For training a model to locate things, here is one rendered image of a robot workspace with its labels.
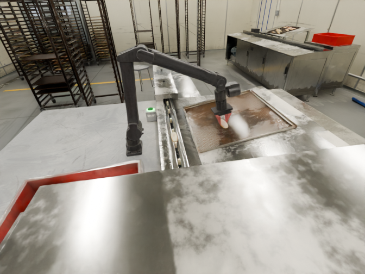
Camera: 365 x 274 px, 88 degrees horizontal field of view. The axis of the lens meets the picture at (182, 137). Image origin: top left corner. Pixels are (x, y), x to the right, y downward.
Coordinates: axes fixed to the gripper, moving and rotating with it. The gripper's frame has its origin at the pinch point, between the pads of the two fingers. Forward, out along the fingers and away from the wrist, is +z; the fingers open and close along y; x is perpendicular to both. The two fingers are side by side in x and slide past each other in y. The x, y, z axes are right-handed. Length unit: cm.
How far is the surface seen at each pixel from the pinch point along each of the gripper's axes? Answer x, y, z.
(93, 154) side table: -3, 75, -2
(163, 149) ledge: 7.7, 36.4, 0.9
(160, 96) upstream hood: -56, 30, -3
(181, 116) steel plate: -34.6, 19.6, 7.7
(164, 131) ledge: -10.3, 33.7, 1.2
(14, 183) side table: 11, 108, -7
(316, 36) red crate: -240, -268, 42
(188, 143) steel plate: -0.3, 21.8, 7.7
